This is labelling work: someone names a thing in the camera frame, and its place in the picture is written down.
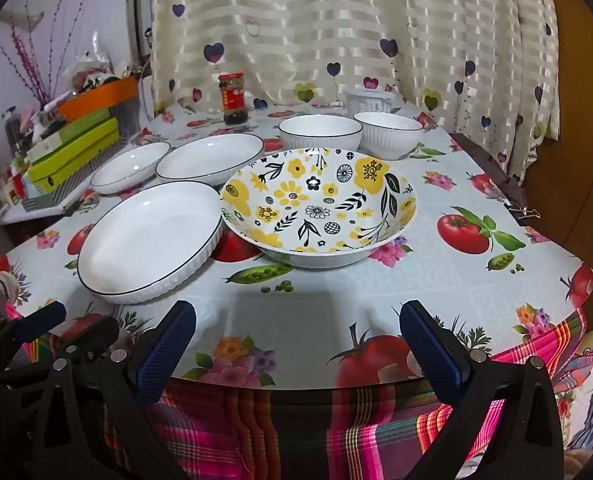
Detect printed pillow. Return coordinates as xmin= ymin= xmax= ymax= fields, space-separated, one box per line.
xmin=551 ymin=324 xmax=593 ymax=463

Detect lime green flat box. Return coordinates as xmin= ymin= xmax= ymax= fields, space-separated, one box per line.
xmin=26 ymin=132 xmax=122 ymax=187

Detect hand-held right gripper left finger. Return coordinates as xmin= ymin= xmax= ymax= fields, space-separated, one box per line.
xmin=29 ymin=300 xmax=198 ymax=480

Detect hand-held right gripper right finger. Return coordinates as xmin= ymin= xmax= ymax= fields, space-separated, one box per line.
xmin=399 ymin=300 xmax=566 ymax=480

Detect white plastic cup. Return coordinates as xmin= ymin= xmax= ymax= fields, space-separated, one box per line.
xmin=345 ymin=87 xmax=397 ymax=116

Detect purple flower branches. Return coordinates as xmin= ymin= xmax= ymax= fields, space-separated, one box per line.
xmin=0 ymin=0 xmax=95 ymax=107

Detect orange box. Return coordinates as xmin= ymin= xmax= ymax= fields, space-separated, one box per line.
xmin=58 ymin=80 xmax=142 ymax=124

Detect vegetable-print tablecloth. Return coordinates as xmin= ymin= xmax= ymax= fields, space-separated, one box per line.
xmin=0 ymin=100 xmax=593 ymax=392

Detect clear plastic bag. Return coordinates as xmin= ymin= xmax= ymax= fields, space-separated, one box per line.
xmin=67 ymin=29 xmax=143 ymax=97

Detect light green flat box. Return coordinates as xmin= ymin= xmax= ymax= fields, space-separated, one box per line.
xmin=26 ymin=117 xmax=120 ymax=164

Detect red-labelled sauce jar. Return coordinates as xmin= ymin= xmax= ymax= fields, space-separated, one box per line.
xmin=218 ymin=73 xmax=250 ymax=126

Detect yellow floral ceramic bowl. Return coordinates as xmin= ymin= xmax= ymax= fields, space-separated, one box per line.
xmin=221 ymin=147 xmax=419 ymax=268

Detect brown ribbed cloth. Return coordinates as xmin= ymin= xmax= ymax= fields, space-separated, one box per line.
xmin=448 ymin=132 xmax=528 ymax=212

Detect small white black-rimmed plate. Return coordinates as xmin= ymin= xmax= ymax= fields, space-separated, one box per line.
xmin=90 ymin=141 xmax=172 ymax=195

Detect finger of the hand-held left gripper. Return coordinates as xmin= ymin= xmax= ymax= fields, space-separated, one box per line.
xmin=0 ymin=302 xmax=68 ymax=361
xmin=58 ymin=315 xmax=121 ymax=362

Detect white ribbed bowl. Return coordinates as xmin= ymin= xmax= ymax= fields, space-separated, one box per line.
xmin=352 ymin=112 xmax=424 ymax=161
xmin=278 ymin=114 xmax=364 ymax=154

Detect heart-print cream curtain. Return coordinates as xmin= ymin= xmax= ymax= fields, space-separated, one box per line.
xmin=149 ymin=0 xmax=563 ymax=182

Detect wooden door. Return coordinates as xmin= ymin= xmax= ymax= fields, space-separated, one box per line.
xmin=545 ymin=0 xmax=593 ymax=272

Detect striped grey box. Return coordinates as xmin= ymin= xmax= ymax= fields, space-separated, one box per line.
xmin=0 ymin=125 xmax=143 ymax=217

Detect black binder clip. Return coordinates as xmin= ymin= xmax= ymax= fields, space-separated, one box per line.
xmin=508 ymin=204 xmax=542 ymax=221

